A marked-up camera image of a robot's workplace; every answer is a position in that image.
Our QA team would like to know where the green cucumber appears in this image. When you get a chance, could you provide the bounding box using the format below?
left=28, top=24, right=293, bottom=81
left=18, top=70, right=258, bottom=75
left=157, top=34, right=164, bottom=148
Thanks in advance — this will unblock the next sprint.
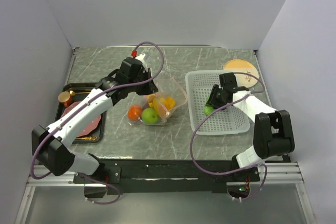
left=204, top=95, right=214, bottom=116

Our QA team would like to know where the orange fried food piece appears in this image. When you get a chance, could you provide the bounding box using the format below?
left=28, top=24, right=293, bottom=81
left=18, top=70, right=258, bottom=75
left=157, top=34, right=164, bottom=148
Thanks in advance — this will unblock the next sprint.
left=145, top=94, right=155, bottom=103

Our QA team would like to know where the orange pumpkin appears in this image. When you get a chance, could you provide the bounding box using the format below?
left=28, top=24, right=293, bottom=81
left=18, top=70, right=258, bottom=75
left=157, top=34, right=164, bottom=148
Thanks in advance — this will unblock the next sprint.
left=128, top=104, right=143, bottom=121

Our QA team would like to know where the clear zip top bag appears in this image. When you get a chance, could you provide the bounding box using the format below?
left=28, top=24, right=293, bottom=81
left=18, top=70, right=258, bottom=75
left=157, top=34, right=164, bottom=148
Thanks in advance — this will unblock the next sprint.
left=127, top=78, right=187, bottom=125

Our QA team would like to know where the green apple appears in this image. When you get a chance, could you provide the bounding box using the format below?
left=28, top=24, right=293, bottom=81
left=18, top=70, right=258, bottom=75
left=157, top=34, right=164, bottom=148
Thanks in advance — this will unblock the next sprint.
left=141, top=108, right=160, bottom=124

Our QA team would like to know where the yellow bell pepper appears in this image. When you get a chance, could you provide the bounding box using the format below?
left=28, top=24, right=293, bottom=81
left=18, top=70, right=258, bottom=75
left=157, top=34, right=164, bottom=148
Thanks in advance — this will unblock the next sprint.
left=159, top=97, right=176, bottom=110

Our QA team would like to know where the orange mango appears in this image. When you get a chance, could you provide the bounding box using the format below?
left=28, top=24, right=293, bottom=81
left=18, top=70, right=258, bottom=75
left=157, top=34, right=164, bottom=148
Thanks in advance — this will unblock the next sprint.
left=152, top=98, right=169, bottom=118

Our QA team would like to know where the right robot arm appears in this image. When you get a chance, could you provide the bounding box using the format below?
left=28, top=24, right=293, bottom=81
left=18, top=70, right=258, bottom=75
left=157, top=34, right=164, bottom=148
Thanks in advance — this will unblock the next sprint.
left=206, top=72, right=295, bottom=181

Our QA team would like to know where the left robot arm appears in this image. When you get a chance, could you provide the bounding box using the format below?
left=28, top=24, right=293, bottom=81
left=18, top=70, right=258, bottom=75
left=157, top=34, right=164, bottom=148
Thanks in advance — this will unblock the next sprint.
left=31, top=54, right=158, bottom=183

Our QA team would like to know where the beige round plate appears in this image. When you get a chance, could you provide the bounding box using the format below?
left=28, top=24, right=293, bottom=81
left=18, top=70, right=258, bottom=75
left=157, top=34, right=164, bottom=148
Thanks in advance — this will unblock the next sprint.
left=222, top=59, right=259, bottom=88

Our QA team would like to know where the black tray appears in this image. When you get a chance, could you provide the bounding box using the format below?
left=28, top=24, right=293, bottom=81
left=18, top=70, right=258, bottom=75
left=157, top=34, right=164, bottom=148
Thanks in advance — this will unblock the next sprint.
left=55, top=82, right=106, bottom=144

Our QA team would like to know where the gold spoon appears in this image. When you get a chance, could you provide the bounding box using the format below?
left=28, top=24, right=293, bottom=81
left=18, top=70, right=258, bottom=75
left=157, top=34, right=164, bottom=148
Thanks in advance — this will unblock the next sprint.
left=68, top=90, right=91, bottom=97

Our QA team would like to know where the gold cup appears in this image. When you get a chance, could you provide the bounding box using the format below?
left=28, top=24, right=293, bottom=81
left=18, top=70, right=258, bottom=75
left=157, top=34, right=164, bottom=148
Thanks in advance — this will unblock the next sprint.
left=58, top=91, right=72, bottom=108

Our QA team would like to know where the pink plate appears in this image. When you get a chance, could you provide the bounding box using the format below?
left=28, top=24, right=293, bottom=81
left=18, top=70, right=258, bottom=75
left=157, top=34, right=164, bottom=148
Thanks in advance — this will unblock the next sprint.
left=61, top=101, right=101, bottom=137

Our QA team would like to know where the gold fork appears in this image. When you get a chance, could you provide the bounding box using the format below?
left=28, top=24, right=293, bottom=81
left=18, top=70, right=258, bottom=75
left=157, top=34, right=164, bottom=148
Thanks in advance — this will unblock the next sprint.
left=76, top=135, right=98, bottom=141

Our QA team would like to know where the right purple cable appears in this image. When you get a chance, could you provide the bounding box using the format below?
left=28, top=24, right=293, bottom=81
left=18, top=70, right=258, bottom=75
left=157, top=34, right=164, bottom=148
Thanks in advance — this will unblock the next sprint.
left=189, top=72, right=268, bottom=201

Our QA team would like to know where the purple cable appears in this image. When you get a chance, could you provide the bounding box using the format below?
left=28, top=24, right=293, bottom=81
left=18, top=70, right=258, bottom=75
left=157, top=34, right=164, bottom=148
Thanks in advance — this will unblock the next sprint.
left=189, top=72, right=268, bottom=201
left=30, top=41, right=165, bottom=205

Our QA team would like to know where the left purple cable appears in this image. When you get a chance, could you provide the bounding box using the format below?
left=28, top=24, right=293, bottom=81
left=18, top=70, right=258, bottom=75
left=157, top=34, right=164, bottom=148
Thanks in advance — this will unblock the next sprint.
left=30, top=41, right=165, bottom=205

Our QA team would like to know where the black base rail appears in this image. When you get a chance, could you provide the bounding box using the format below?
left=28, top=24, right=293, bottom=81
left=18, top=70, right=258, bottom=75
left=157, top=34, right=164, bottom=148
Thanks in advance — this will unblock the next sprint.
left=39, top=155, right=266, bottom=195

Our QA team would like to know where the aluminium rail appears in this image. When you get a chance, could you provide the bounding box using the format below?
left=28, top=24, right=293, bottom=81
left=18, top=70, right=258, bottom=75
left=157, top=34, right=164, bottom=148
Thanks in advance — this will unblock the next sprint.
left=14, top=163, right=79, bottom=224

